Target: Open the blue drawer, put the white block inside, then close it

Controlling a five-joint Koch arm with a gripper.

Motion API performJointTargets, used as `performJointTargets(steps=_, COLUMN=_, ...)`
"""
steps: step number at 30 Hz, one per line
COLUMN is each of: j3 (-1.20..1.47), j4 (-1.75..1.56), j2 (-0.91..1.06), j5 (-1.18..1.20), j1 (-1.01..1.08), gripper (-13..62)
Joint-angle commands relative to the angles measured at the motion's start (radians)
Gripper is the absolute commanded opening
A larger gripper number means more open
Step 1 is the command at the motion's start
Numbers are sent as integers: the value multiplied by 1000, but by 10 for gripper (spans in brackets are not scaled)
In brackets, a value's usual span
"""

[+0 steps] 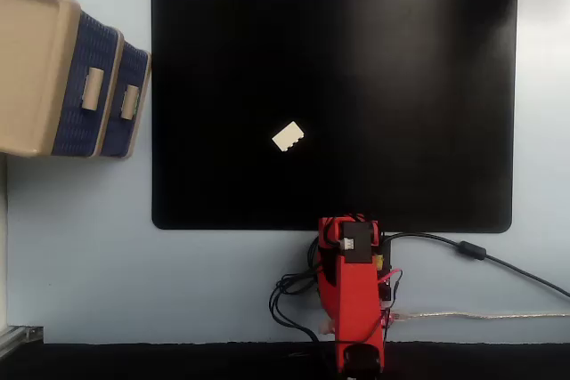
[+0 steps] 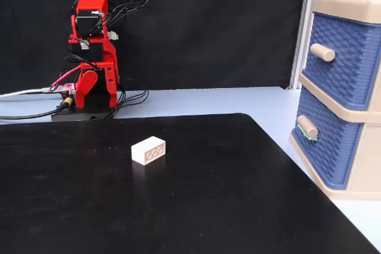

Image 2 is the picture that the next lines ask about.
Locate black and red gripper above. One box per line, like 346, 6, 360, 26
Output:
67, 34, 121, 109

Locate white toy brick block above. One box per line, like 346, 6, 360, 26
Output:
131, 136, 167, 166

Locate blue drawer with rubber band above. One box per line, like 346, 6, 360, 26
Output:
291, 87, 363, 191

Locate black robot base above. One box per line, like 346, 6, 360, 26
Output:
51, 86, 121, 122

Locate blue drawer without rubber band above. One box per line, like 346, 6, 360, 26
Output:
301, 12, 381, 111

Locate beige plastic drawer cabinet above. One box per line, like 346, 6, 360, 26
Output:
288, 0, 381, 200

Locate pink controller board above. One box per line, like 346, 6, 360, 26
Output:
57, 82, 78, 95

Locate black table mat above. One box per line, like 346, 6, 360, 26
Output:
0, 113, 380, 254

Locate black backdrop curtain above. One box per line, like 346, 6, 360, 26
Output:
0, 0, 309, 96

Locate green rubber band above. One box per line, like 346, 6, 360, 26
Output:
296, 123, 319, 143

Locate pink red wire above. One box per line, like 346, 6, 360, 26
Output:
51, 64, 83, 89

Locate black wire loops at base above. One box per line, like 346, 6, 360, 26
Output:
104, 79, 149, 120

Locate black power cable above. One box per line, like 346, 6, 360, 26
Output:
0, 96, 74, 120

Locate white data cable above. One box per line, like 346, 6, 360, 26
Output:
0, 86, 62, 99

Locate white metal frame post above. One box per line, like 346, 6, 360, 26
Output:
285, 0, 324, 90

